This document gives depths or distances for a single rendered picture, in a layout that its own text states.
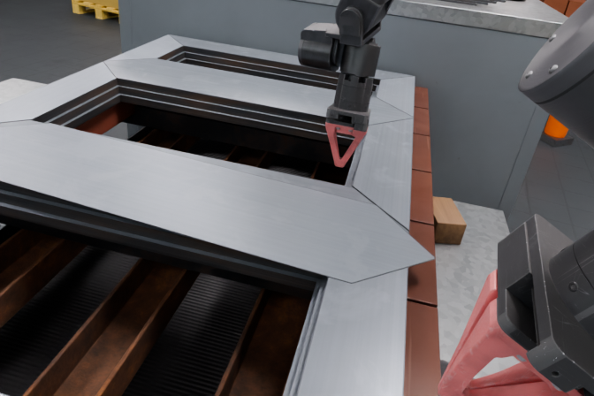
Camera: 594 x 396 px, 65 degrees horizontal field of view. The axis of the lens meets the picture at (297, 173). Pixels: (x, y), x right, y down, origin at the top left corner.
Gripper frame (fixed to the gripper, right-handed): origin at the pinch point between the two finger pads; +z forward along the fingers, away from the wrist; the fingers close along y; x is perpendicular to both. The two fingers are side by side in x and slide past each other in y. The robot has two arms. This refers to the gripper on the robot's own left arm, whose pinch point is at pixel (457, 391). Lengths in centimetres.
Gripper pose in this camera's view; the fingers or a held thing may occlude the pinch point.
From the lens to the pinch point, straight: 30.3
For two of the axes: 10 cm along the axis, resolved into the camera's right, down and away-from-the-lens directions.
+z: -5.2, 6.6, 5.5
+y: -3.5, 4.2, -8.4
